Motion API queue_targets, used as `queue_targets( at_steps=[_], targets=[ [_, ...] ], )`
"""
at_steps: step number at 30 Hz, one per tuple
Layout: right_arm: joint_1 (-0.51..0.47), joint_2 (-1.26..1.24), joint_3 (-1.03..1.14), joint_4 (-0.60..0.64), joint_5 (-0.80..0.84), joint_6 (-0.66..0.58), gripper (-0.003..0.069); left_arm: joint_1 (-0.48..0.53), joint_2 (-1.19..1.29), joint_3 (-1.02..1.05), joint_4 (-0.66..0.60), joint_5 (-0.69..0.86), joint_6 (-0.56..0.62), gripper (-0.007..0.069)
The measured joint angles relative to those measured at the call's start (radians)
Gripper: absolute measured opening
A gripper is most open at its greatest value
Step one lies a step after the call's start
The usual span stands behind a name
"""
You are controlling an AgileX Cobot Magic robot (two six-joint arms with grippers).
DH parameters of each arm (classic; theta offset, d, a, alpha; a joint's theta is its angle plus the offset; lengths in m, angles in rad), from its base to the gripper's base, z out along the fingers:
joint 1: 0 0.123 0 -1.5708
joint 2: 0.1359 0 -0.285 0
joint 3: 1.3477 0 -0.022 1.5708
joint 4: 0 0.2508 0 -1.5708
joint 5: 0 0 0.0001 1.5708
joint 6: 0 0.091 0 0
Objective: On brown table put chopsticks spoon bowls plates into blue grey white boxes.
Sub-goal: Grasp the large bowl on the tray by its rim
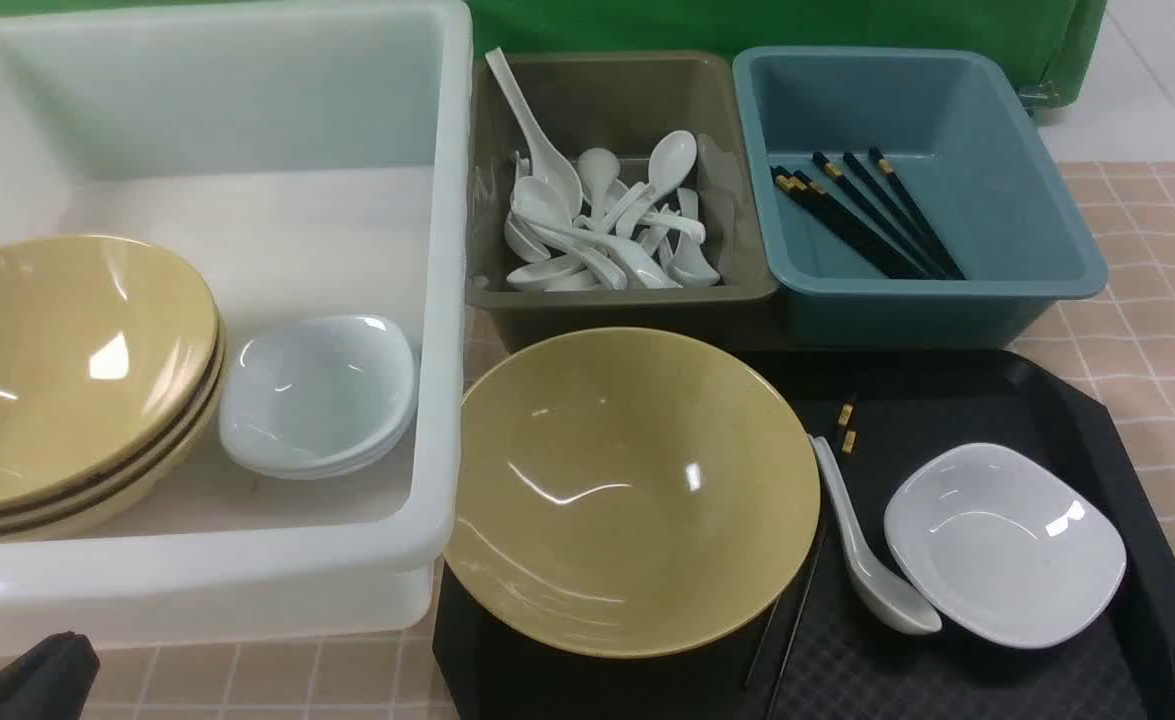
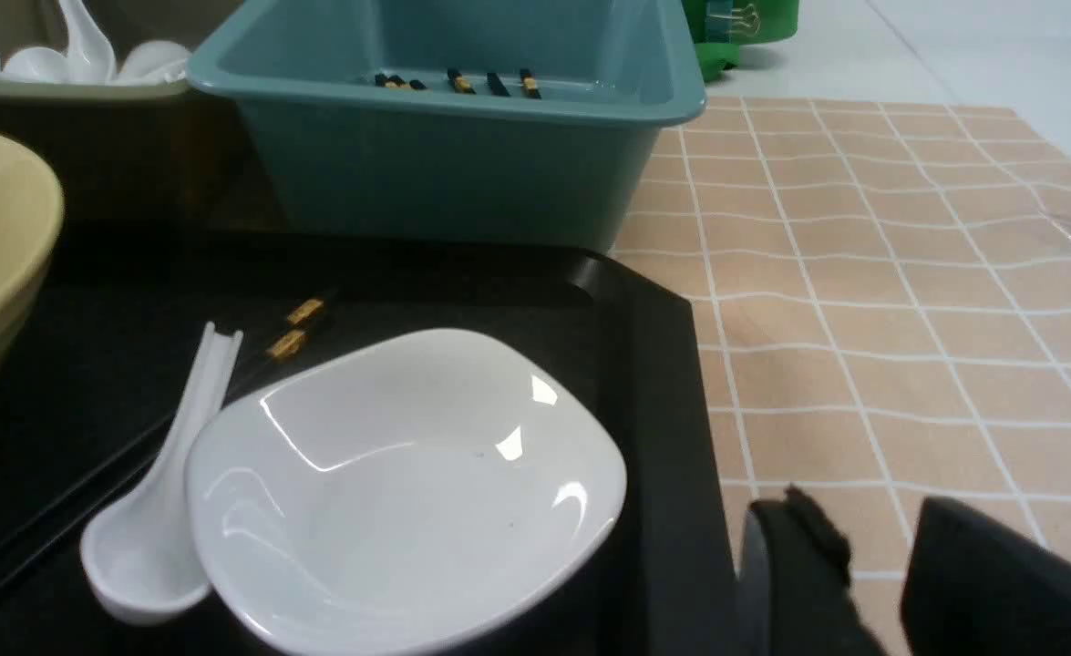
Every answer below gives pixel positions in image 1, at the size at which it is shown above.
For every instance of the top stacked white dish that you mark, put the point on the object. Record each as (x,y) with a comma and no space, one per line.
(319,391)

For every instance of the black chopstick gold tip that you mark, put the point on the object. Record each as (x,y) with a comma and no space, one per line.
(813,564)
(839,427)

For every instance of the metal clamp on backdrop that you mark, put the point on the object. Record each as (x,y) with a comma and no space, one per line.
(1038,97)

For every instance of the white ceramic soup spoon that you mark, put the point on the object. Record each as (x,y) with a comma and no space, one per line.
(890,598)

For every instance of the bottom stacked yellow bowl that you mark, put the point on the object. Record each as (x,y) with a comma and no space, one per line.
(84,516)

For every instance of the black chopstick in bin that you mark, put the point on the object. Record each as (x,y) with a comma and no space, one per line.
(924,274)
(872,211)
(929,238)
(906,229)
(867,244)

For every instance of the top stacked yellow bowl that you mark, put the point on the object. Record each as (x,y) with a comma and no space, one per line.
(102,342)

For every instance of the stacked yellow bowl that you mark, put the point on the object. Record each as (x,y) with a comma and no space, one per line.
(102,342)
(103,484)
(84,516)

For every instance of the middle stacked yellow bowl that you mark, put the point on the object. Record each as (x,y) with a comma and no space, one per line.
(103,484)

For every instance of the green cloth backdrop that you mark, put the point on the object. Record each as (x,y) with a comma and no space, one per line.
(1031,41)

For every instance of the tall leaning white spoon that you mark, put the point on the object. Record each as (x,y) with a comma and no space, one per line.
(547,162)

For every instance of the white spoon centre long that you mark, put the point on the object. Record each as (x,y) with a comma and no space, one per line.
(537,203)

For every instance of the olive green plastic bin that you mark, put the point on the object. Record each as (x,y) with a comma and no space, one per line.
(624,102)

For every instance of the yellow noodle bowl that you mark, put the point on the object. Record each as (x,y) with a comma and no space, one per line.
(626,493)

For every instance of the white square side dish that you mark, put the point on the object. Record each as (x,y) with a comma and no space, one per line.
(1003,547)

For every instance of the white spoon small round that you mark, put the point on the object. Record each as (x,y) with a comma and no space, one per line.
(598,168)

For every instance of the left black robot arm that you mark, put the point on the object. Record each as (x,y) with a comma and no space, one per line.
(51,681)

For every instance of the white spoon front left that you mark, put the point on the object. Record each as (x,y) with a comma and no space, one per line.
(536,277)

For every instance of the white spoon right side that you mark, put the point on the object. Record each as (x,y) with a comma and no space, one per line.
(689,267)

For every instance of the black plastic serving tray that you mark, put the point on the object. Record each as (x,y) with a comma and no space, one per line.
(911,406)

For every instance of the white spoon upright bowl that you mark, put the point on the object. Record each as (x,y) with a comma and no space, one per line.
(670,163)

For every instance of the teal blue plastic bin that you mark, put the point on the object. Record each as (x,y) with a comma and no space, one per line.
(952,129)

